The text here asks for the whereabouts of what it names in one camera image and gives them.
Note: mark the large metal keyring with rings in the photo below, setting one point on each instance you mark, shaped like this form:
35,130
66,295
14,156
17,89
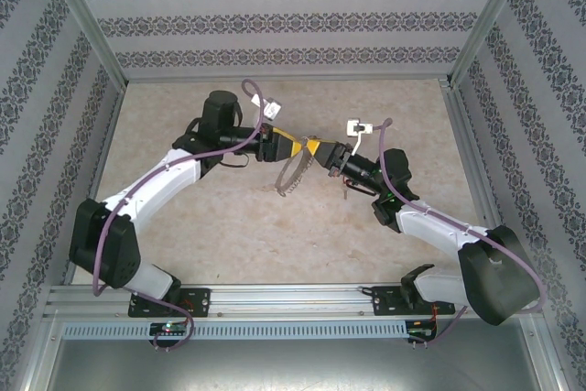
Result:
300,177

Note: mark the silver key with red tag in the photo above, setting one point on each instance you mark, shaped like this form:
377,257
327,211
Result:
344,194

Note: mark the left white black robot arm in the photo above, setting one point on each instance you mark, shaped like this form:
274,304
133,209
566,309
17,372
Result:
155,189

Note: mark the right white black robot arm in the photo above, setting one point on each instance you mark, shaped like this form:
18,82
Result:
494,281

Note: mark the grey metal panel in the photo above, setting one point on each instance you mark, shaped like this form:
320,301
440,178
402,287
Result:
293,368

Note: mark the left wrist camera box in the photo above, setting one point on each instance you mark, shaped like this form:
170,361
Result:
272,108

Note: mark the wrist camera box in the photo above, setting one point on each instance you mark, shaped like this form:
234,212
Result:
353,127
272,108

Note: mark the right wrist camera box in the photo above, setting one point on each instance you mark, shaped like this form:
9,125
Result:
353,127

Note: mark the aluminium frame crossbar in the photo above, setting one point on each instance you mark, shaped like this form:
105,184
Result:
284,78

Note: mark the wide aluminium side rail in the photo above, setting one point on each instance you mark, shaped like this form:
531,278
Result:
467,134

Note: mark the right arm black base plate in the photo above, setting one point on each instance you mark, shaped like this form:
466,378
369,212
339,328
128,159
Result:
384,301

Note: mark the narrow aluminium side rail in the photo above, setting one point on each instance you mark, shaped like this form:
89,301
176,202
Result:
97,171

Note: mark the aluminium mounting rail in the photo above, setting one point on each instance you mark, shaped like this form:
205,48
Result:
288,301

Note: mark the aluminium frame post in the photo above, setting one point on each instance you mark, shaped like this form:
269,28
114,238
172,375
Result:
485,20
86,20

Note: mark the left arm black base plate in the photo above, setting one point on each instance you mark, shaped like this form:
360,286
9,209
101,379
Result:
197,301

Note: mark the aluminium frame bar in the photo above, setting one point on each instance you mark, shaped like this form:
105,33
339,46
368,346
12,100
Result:
39,354
545,354

